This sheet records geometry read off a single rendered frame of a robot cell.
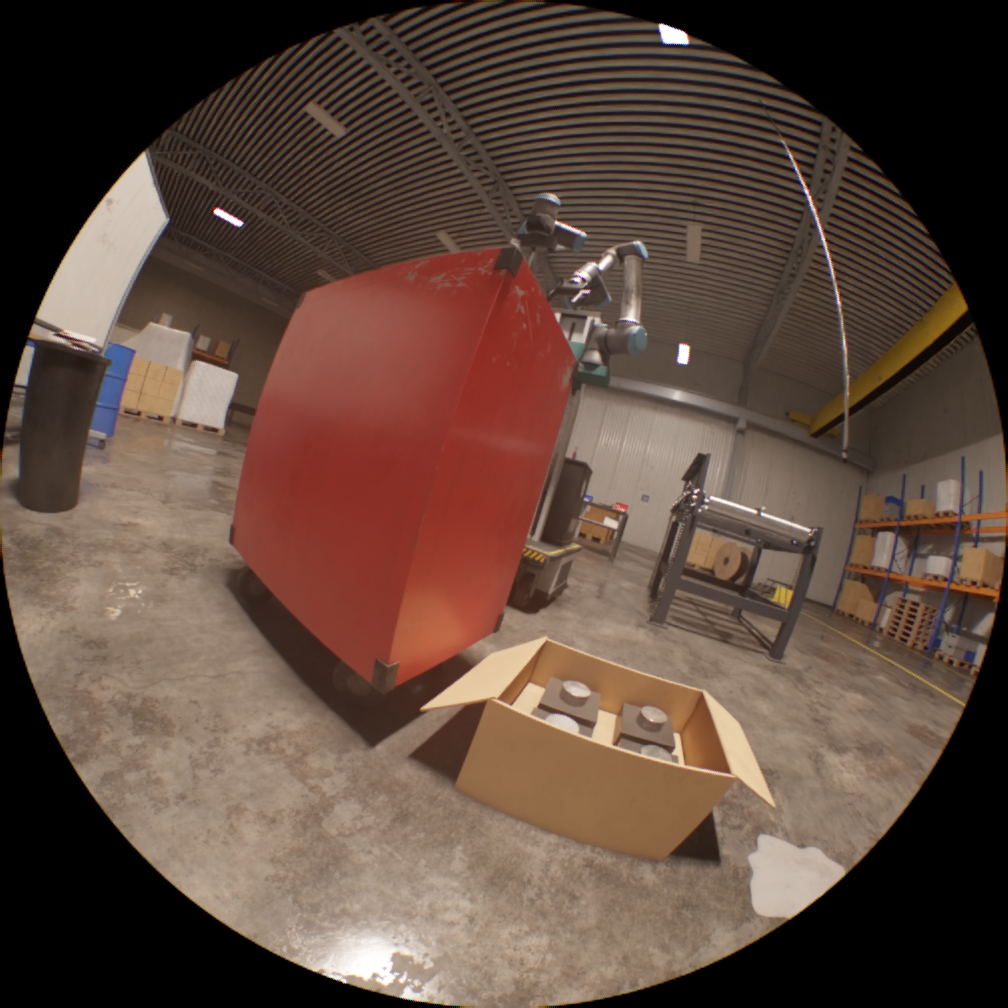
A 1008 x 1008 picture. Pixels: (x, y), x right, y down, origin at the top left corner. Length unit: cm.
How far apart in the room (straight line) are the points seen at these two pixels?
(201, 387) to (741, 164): 1186
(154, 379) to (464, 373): 722
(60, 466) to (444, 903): 172
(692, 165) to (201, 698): 939
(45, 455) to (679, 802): 202
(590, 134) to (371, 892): 938
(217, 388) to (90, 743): 750
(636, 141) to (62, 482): 922
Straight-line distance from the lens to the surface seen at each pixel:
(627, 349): 181
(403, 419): 54
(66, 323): 289
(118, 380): 409
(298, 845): 59
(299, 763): 68
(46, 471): 170
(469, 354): 51
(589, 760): 55
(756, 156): 880
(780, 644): 257
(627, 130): 867
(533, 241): 121
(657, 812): 63
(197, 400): 785
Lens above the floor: 54
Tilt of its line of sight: 2 degrees down
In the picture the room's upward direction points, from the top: 17 degrees clockwise
